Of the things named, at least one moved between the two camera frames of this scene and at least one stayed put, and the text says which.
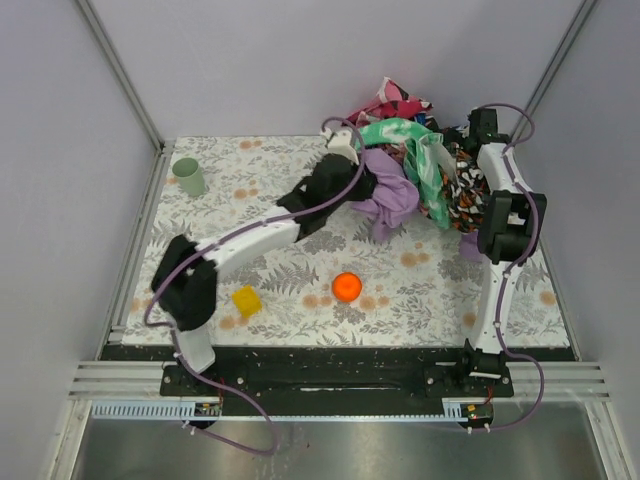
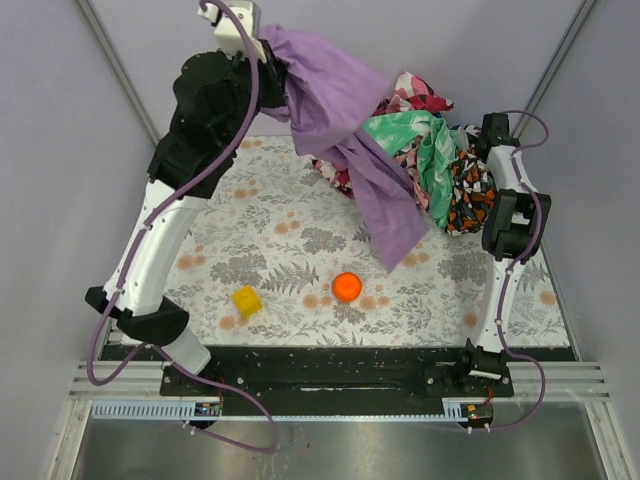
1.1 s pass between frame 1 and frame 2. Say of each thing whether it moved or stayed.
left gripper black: moved
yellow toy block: stayed
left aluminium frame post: stayed
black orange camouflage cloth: stayed
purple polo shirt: moved
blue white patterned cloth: moved
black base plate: stayed
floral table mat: stayed
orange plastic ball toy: stayed
